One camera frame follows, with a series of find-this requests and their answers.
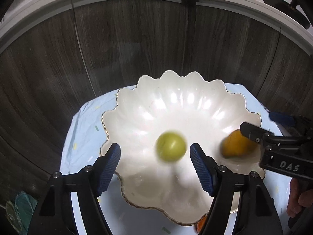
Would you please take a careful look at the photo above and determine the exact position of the teal leaf-patterned cloth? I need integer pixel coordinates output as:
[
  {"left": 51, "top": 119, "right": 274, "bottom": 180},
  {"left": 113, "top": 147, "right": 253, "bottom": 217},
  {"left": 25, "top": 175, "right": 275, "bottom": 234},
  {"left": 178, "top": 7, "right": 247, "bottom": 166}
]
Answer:
[{"left": 5, "top": 191, "right": 39, "bottom": 235}]

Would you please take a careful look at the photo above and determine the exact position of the tangerine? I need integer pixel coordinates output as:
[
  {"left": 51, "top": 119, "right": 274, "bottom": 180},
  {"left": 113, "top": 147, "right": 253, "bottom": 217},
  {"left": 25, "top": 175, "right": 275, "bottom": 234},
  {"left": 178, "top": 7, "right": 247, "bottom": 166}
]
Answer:
[{"left": 196, "top": 214, "right": 209, "bottom": 234}]

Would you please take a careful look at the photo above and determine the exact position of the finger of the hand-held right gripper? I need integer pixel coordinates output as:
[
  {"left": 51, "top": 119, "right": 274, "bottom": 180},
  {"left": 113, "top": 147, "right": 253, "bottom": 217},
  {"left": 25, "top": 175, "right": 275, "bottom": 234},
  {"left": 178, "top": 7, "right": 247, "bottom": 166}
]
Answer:
[
  {"left": 268, "top": 111, "right": 313, "bottom": 138},
  {"left": 240, "top": 122, "right": 313, "bottom": 150}
]

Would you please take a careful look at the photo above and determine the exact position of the dark wood cabinet front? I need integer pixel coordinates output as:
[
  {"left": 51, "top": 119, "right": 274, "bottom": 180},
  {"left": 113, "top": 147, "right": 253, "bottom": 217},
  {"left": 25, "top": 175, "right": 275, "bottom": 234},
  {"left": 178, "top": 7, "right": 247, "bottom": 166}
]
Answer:
[{"left": 0, "top": 0, "right": 313, "bottom": 201}]

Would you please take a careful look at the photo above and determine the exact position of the white scalloped ceramic bowl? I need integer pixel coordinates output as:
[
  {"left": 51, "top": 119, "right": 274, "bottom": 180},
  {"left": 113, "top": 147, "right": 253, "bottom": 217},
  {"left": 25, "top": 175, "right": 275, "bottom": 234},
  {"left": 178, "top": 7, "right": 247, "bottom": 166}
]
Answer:
[{"left": 99, "top": 70, "right": 266, "bottom": 226}]

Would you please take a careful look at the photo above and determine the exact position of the green apple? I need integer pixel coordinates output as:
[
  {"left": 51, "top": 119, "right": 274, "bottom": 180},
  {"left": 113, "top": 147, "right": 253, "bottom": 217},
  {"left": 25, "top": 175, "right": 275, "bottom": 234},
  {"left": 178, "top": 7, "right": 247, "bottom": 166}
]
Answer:
[{"left": 156, "top": 130, "right": 187, "bottom": 162}]

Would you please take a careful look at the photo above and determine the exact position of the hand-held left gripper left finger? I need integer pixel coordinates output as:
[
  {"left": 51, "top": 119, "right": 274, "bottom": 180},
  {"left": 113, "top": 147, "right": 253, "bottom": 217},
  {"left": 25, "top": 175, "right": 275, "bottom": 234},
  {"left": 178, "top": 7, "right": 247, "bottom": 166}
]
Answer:
[{"left": 27, "top": 142, "right": 121, "bottom": 235}]

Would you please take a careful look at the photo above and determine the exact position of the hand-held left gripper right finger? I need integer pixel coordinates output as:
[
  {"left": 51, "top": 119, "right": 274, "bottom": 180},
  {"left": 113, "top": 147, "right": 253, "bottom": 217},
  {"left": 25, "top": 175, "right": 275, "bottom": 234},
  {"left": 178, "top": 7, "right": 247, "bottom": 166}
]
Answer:
[{"left": 190, "top": 143, "right": 284, "bottom": 235}]

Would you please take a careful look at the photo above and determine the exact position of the person's right hand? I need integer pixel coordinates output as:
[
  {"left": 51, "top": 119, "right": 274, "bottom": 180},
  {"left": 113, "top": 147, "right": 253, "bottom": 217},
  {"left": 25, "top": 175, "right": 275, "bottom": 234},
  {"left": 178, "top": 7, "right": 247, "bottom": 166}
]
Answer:
[{"left": 287, "top": 176, "right": 313, "bottom": 218}]

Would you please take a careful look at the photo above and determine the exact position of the light blue patterned tablecloth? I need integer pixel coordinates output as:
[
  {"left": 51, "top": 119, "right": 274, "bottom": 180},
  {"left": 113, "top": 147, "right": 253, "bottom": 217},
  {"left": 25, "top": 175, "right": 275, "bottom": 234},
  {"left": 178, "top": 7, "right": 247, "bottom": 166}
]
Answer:
[{"left": 60, "top": 83, "right": 291, "bottom": 235}]

